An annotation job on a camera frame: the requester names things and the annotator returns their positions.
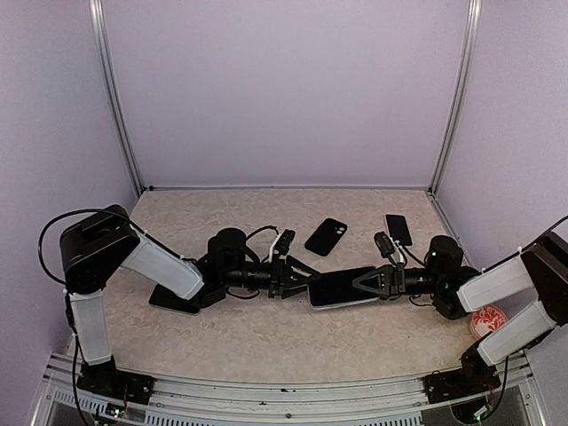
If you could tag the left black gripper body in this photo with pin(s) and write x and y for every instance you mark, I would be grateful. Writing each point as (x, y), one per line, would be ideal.
(277, 276)

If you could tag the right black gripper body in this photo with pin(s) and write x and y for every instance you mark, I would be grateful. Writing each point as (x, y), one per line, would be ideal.
(398, 280)

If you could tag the black phone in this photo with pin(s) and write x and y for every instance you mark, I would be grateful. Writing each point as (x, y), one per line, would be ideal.
(398, 228)
(337, 288)
(165, 299)

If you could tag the dark phone case underneath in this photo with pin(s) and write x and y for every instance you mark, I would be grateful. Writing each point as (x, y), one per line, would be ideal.
(326, 236)

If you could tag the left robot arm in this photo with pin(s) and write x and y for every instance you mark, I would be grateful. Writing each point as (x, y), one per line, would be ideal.
(93, 249)

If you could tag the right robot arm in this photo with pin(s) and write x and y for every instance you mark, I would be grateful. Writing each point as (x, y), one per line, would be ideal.
(457, 290)

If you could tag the red white patterned coaster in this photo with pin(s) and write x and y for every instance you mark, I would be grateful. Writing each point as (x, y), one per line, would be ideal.
(487, 320)

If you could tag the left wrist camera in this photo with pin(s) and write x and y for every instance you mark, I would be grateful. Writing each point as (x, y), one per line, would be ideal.
(280, 246)

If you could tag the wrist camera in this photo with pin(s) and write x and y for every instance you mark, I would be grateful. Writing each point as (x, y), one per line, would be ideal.
(280, 246)
(389, 249)

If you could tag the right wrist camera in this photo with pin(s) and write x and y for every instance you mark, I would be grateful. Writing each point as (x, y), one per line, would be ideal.
(389, 249)

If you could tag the aluminium front rail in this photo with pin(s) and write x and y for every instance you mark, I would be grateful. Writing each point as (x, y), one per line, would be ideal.
(176, 401)

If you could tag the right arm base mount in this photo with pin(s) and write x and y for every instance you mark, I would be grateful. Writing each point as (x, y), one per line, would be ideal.
(461, 384)

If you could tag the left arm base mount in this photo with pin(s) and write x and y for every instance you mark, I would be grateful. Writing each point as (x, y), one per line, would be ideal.
(105, 379)

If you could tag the right aluminium corner post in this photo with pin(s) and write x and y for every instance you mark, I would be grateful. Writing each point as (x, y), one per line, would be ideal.
(458, 98)

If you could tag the aluminium corner post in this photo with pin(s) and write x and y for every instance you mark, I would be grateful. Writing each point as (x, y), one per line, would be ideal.
(96, 8)
(458, 98)

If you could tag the left aluminium corner post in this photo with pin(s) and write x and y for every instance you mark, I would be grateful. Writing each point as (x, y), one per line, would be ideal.
(96, 8)

